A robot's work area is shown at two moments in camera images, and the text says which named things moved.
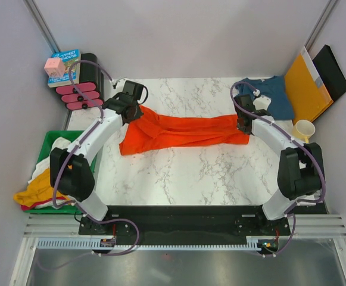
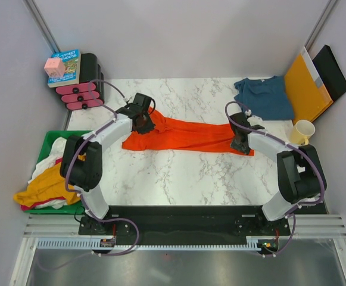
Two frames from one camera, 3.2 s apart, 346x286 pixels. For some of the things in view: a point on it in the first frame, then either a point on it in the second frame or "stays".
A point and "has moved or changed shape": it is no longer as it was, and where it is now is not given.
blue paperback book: (68, 57) stays
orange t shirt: (149, 131) has moved or changed shape
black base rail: (189, 224) stays
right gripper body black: (242, 129) to (239, 147)
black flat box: (330, 72) stays
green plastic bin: (50, 137) stays
